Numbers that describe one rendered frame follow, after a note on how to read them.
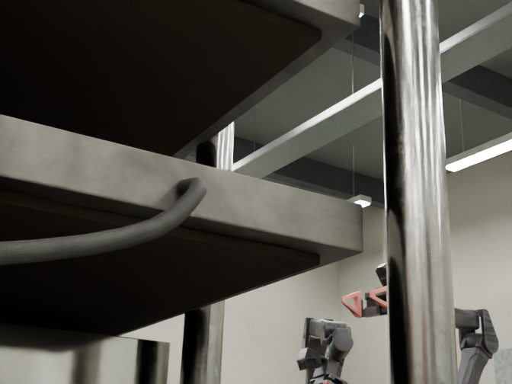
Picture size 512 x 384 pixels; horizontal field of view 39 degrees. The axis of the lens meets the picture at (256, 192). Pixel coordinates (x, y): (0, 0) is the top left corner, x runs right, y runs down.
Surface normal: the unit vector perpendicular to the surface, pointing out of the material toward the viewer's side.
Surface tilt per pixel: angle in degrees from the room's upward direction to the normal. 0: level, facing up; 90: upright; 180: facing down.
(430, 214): 90
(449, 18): 180
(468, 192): 90
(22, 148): 90
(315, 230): 90
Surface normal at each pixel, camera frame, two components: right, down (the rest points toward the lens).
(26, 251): 0.56, 0.12
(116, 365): 0.50, -0.28
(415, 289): -0.35, -0.34
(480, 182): -0.84, -0.22
